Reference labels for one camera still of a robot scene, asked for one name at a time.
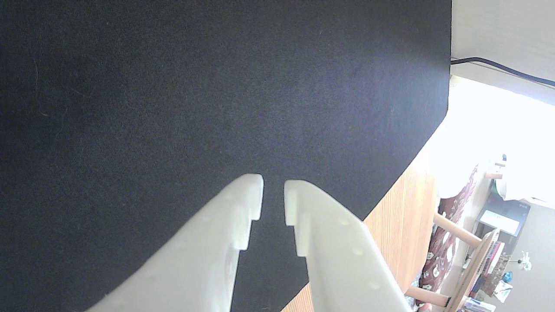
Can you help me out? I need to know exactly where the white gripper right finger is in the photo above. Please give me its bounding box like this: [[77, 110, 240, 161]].
[[284, 179, 413, 312]]

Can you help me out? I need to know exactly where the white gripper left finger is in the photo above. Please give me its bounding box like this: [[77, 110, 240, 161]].
[[87, 173, 264, 312]]

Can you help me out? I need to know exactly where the red patterned cloth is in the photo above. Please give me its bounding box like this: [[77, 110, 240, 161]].
[[418, 164, 480, 300]]

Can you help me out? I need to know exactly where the black desk mat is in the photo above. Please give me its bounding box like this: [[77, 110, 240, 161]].
[[0, 0, 453, 312]]

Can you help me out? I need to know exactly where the black box device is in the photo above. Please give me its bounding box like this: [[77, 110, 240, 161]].
[[475, 191, 532, 256]]

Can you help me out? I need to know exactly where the wooden chair frame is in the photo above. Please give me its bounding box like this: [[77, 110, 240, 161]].
[[405, 211, 500, 312]]

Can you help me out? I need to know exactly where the black cable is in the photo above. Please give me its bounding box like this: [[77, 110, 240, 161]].
[[451, 57, 555, 88]]

